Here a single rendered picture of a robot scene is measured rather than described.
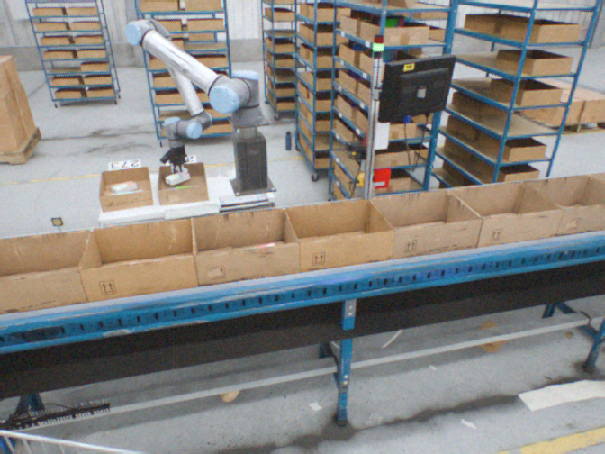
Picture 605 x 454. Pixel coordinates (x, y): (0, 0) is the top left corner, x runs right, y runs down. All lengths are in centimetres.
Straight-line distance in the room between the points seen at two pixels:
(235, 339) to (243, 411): 63
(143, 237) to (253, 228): 46
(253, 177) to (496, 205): 138
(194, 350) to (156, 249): 45
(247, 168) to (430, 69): 116
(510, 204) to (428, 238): 67
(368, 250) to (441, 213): 56
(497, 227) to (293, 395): 133
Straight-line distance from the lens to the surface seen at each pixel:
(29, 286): 181
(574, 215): 231
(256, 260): 171
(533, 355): 303
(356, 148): 261
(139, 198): 275
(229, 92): 244
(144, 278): 173
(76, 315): 177
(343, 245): 177
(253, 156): 272
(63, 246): 204
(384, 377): 265
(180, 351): 193
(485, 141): 381
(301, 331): 195
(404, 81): 241
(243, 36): 1149
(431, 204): 221
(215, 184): 295
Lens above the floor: 195
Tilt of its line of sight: 30 degrees down
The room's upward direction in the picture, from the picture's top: straight up
